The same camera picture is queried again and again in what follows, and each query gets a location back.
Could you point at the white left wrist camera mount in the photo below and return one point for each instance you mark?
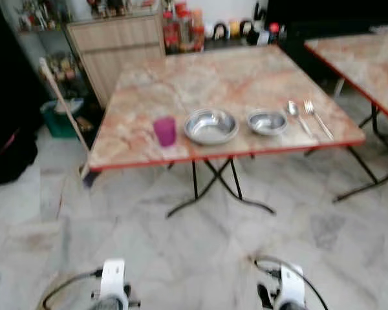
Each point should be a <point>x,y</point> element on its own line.
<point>113,278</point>

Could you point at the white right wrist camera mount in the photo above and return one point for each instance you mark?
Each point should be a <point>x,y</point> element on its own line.
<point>291,284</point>

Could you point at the large steel plate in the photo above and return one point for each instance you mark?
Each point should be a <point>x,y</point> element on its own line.
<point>211,126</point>

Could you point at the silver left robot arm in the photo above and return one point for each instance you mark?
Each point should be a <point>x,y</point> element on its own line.
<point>107,305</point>

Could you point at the small red cap bottle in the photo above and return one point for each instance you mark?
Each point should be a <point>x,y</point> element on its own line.
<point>274,31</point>

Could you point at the small steel bowl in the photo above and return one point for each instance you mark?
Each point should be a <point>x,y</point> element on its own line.
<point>267,122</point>

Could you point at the light wooden cabinet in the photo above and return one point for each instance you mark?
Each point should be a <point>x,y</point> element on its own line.
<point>119,51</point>

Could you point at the green plastic bin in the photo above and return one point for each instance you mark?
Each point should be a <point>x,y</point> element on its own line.
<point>57,123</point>

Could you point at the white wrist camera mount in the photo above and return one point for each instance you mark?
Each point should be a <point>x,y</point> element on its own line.
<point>291,284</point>
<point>113,278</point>

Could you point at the steel spoon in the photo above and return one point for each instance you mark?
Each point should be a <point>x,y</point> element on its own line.
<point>293,108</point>

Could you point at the small yellow figurine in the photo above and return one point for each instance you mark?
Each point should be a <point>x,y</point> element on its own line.
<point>233,29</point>

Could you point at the tall red lid jar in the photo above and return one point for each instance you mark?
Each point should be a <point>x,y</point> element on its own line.
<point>184,27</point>

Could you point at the orange lid jar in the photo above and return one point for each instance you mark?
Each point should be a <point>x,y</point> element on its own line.
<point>198,30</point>

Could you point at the glass display shelf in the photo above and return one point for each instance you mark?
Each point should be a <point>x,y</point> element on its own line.
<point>48,39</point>

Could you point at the purple plastic cup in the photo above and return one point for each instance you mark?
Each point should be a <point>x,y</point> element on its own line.
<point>165,132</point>

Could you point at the black television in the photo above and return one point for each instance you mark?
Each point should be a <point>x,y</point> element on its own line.
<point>323,10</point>

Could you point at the short red lid jar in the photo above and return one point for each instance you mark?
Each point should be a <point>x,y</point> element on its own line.
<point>171,33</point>

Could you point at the large black bulky object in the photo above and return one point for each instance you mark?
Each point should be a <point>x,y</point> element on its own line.
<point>10,116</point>

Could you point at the marble pattern folding table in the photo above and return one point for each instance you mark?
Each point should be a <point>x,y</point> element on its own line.
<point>233,77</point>
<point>368,61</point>

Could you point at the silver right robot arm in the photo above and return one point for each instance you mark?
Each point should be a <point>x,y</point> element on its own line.
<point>292,307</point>

